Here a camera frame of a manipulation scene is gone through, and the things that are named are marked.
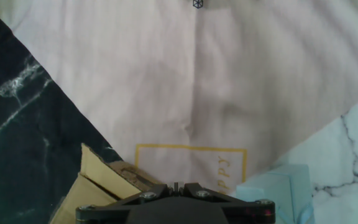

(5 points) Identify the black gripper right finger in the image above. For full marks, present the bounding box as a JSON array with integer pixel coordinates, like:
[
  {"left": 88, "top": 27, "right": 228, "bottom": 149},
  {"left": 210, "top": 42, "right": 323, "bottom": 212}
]
[{"left": 178, "top": 182, "right": 276, "bottom": 224}]

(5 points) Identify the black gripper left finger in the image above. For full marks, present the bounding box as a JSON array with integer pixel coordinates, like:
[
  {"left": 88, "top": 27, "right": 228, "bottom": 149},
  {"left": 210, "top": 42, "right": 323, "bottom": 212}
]
[{"left": 75, "top": 182, "right": 177, "bottom": 224}]

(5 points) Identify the brown cardboard box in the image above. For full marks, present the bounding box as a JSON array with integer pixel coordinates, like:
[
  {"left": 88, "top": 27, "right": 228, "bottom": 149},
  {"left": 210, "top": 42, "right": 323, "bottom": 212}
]
[{"left": 48, "top": 142, "right": 167, "bottom": 224}]

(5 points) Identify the light blue gift box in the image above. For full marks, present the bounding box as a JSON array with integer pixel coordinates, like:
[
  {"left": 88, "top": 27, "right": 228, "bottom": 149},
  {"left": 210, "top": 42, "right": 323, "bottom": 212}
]
[{"left": 235, "top": 164, "right": 316, "bottom": 224}]

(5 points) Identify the marble pink black cloth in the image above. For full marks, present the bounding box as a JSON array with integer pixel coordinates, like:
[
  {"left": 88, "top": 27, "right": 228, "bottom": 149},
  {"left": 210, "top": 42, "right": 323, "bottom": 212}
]
[{"left": 0, "top": 0, "right": 358, "bottom": 224}]

